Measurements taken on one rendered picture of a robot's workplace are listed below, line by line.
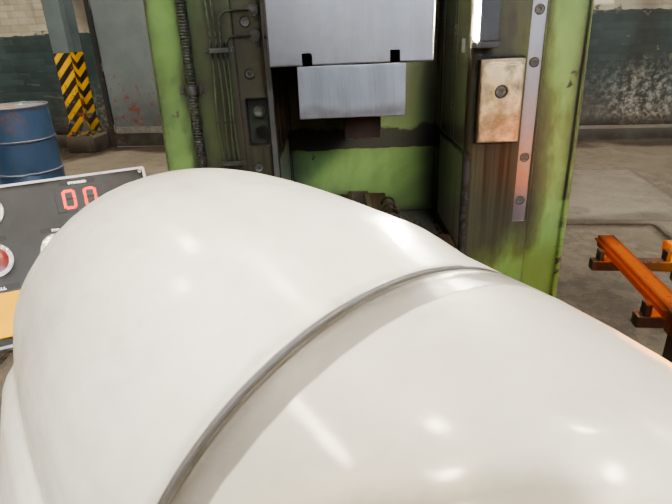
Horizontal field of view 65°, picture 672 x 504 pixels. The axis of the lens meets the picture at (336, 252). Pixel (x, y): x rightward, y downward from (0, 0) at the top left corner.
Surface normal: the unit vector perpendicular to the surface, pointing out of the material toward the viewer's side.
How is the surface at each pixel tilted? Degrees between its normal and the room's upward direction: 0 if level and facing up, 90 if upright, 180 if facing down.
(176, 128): 90
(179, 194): 11
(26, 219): 60
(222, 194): 3
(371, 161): 90
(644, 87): 91
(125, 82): 90
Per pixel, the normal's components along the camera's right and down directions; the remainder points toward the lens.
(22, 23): -0.11, 0.37
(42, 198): 0.36, -0.17
